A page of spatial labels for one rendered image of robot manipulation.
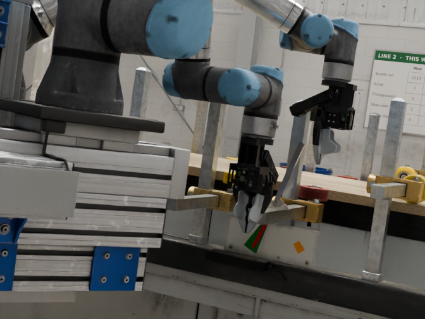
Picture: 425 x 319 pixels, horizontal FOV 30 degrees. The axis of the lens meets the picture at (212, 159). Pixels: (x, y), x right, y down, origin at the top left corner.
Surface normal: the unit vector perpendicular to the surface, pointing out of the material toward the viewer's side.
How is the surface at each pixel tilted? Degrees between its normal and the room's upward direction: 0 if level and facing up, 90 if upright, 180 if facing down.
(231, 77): 90
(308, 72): 90
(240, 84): 89
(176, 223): 90
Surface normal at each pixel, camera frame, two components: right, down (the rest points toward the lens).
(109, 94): 0.74, -0.16
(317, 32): 0.09, 0.07
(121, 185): 0.54, 0.12
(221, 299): -0.40, -0.01
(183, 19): 0.82, 0.24
